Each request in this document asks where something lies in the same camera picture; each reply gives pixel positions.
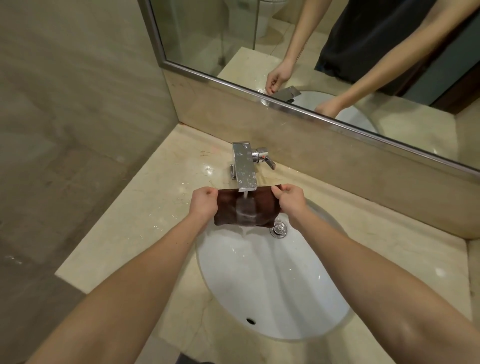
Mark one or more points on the person's right hand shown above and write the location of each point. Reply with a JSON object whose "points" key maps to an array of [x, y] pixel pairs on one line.
{"points": [[294, 204]]}

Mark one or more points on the person's left hand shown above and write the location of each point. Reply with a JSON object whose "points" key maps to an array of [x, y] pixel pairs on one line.
{"points": [[201, 205]]}

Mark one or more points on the person's left thumb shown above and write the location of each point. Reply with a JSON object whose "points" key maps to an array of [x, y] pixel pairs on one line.
{"points": [[212, 194]]}

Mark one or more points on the person's right thumb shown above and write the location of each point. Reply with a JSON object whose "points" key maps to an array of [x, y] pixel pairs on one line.
{"points": [[279, 198]]}

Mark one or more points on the brown wet cloth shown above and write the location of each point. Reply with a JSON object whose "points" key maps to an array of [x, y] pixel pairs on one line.
{"points": [[243, 210]]}

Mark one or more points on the person's right forearm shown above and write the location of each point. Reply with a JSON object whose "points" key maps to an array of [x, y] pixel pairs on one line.
{"points": [[378, 285]]}

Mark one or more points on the person's left forearm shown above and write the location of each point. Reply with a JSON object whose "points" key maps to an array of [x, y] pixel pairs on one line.
{"points": [[123, 288]]}

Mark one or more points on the chrome sink drain plug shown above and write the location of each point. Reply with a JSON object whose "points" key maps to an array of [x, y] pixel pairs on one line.
{"points": [[279, 229]]}

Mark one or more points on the chrome square faucet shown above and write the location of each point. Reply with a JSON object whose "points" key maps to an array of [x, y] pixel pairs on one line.
{"points": [[245, 165]]}

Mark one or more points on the white oval sink basin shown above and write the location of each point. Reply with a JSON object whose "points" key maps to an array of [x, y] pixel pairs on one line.
{"points": [[270, 277]]}

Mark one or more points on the silver framed wall mirror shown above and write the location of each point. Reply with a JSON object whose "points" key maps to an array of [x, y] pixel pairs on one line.
{"points": [[318, 56]]}

